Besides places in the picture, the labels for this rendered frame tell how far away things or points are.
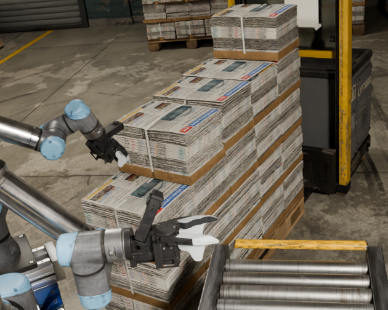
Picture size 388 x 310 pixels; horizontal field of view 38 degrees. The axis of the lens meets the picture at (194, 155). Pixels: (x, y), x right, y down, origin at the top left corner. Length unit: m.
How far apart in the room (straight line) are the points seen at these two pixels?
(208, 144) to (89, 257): 1.17
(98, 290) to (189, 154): 1.01
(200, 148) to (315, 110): 1.56
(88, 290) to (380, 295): 0.85
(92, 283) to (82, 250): 0.09
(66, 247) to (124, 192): 1.06
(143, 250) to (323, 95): 2.55
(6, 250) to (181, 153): 0.74
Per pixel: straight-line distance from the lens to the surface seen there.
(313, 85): 3.65
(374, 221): 3.53
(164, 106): 2.47
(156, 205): 1.21
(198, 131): 2.23
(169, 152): 2.24
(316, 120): 3.73
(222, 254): 1.90
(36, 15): 9.94
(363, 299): 1.75
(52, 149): 1.83
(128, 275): 2.38
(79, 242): 1.26
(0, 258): 2.04
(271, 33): 2.89
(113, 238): 1.25
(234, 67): 2.86
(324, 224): 3.48
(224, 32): 3.01
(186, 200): 2.27
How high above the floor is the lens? 1.92
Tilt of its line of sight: 26 degrees down
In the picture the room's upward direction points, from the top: 7 degrees counter-clockwise
